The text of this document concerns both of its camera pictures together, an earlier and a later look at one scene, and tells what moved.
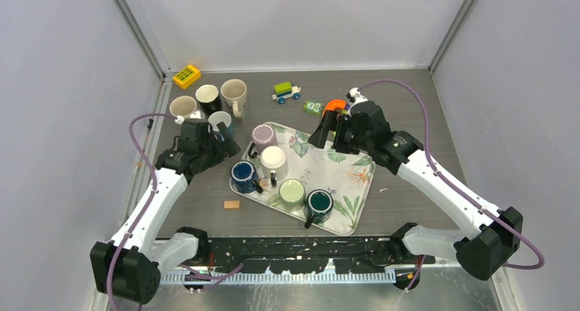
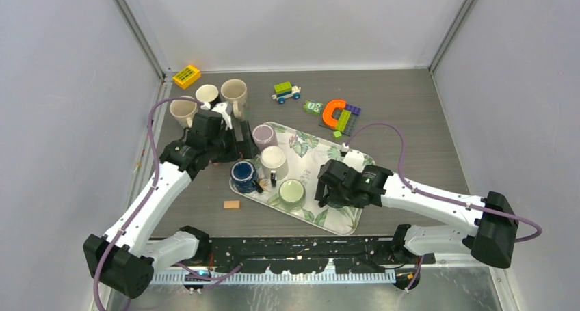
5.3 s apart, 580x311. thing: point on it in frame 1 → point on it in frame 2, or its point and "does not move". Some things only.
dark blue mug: x=243 y=174 does not move
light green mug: x=291 y=197 does not move
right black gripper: x=329 y=122 → x=334 y=195
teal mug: x=319 y=203 → x=336 y=204
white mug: x=274 y=164 does not move
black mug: x=208 y=98 does not move
